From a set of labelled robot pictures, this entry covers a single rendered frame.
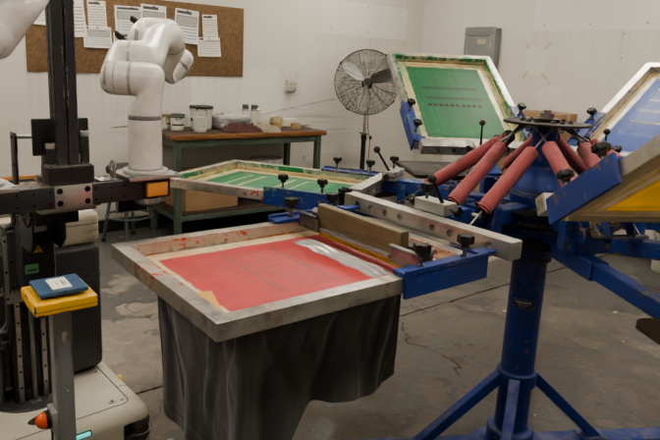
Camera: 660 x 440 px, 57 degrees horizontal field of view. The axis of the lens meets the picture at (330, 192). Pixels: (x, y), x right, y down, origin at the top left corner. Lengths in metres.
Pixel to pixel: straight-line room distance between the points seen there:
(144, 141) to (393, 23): 5.36
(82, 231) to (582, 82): 4.71
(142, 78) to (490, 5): 5.24
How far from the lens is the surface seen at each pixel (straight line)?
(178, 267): 1.59
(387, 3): 6.90
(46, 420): 1.60
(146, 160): 1.82
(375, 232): 1.64
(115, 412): 2.33
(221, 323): 1.18
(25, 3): 1.63
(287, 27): 6.08
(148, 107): 1.80
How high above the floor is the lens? 1.47
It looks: 12 degrees down
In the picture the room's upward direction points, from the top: 3 degrees clockwise
